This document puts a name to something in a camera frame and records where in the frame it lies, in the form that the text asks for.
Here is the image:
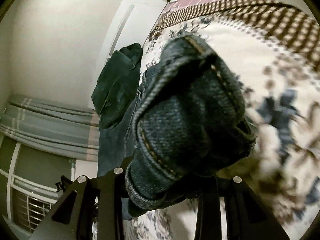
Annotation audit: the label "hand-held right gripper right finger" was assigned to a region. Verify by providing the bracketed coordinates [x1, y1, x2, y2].
[194, 176, 292, 240]

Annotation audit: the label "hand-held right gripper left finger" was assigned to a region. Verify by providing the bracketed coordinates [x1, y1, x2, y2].
[29, 167, 125, 240]

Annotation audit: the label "dark blue denim pants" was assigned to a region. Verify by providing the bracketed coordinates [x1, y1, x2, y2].
[124, 34, 257, 218]

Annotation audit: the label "white framed window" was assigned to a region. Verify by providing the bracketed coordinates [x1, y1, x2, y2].
[0, 137, 77, 234]

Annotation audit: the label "grey striped curtain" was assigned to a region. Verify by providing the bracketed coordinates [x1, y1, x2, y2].
[0, 94, 100, 161]

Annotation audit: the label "dark green folded blanket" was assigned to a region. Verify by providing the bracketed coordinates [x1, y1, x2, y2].
[91, 42, 143, 130]

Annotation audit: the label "brown checked blanket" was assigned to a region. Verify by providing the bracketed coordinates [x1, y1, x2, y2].
[155, 0, 318, 63]

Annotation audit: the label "pink bed sheet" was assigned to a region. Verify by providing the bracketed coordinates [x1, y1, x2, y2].
[167, 0, 270, 12]

